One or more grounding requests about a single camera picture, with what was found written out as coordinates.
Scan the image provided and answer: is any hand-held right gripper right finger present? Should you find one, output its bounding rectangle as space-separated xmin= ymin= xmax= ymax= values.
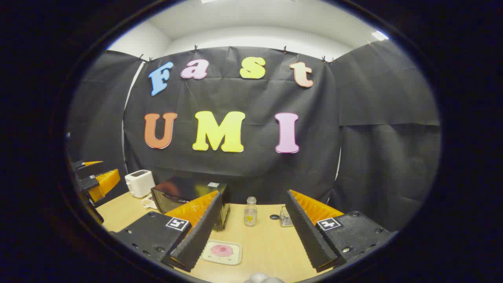
xmin=285 ymin=189 xmax=395 ymax=272

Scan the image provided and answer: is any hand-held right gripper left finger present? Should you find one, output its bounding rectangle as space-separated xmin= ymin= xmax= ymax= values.
xmin=109 ymin=191 xmax=224 ymax=272

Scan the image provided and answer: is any pink round food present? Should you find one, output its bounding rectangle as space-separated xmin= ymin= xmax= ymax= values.
xmin=211 ymin=244 xmax=234 ymax=257

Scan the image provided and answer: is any white square plate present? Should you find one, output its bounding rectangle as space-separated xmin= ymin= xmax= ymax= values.
xmin=200 ymin=239 xmax=242 ymax=266

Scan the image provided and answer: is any black electric oven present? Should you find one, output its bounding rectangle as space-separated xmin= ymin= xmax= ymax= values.
xmin=151 ymin=177 xmax=231 ymax=231

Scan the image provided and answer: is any white toaster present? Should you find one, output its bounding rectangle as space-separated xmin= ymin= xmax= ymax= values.
xmin=125 ymin=170 xmax=156 ymax=198

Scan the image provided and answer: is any clear bottle with yellow label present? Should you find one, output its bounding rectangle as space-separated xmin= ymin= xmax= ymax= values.
xmin=244 ymin=197 xmax=258 ymax=227

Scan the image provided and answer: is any wire mesh holder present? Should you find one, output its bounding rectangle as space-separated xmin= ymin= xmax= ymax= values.
xmin=279 ymin=206 xmax=294 ymax=228

